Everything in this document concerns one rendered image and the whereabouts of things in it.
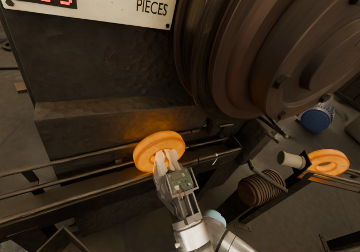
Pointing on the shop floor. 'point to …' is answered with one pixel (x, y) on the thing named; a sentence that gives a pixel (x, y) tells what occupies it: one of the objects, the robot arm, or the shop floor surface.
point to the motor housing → (250, 195)
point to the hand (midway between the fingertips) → (161, 148)
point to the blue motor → (317, 117)
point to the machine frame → (104, 98)
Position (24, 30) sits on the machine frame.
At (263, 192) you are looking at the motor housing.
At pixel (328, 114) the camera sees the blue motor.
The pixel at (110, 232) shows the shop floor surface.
